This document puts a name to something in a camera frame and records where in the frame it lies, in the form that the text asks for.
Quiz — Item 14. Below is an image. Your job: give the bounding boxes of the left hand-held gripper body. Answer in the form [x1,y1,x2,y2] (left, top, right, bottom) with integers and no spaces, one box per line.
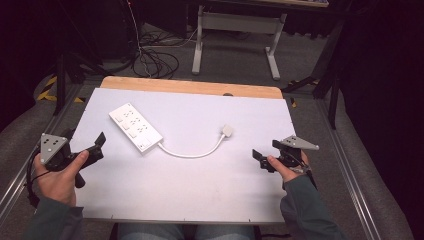
[39,128,98,189]

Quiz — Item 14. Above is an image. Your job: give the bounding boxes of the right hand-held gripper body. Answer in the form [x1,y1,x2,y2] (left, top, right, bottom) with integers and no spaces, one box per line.
[259,134,320,174]

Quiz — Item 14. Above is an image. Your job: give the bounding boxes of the person's right hand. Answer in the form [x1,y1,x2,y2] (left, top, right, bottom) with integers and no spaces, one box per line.
[266,150,312,184]

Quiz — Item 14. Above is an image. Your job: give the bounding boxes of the person's left hand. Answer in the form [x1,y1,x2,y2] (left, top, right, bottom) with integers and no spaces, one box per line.
[32,149,91,208]

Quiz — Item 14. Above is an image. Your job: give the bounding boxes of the white power strip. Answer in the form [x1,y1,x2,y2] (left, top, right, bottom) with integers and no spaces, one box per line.
[108,102,165,154]

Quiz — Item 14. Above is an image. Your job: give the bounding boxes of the white power plug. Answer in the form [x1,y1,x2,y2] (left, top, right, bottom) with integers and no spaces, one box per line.
[220,124,235,139]

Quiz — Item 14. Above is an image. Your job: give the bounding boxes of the yellow black floor tape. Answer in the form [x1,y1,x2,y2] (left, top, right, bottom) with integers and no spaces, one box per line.
[35,75,86,104]

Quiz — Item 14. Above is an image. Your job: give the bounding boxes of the white board sheet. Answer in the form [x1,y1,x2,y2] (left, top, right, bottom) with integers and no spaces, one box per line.
[68,87,297,225]

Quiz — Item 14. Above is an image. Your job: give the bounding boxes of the black tripod stand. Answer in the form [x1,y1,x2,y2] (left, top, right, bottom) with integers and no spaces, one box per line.
[52,49,108,117]

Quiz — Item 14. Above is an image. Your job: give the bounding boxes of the black metal stand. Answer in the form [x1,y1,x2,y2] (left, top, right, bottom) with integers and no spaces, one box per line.
[280,18,346,130]

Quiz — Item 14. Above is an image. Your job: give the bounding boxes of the person's legs in jeans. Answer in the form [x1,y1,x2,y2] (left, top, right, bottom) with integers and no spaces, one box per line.
[116,222,257,240]

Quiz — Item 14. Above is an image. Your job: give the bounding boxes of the aluminium floor rail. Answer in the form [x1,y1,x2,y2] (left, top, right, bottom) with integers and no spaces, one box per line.
[0,84,84,217]
[315,99,382,240]

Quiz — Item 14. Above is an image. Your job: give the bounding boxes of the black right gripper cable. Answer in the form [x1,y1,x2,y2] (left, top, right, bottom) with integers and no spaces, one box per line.
[289,159,318,191]

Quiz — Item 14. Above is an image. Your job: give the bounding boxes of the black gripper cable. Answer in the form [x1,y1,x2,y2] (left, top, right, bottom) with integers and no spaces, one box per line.
[25,149,52,209]
[289,159,318,191]

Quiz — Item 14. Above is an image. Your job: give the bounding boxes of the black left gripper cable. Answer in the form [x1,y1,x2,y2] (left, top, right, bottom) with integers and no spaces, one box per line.
[25,149,52,209]

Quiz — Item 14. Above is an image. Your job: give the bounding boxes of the white power strip cable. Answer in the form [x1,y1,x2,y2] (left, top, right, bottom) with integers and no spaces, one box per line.
[157,133,226,160]

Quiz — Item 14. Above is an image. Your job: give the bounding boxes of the black floor cables bundle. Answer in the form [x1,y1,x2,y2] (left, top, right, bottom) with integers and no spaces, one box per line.
[130,29,181,80]

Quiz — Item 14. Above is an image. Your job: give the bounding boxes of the red cable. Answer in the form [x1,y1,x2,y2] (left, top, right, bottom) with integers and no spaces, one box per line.
[125,0,142,54]

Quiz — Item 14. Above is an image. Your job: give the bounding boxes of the grey metal desk frame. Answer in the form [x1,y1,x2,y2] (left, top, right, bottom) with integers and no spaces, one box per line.
[191,4,288,82]

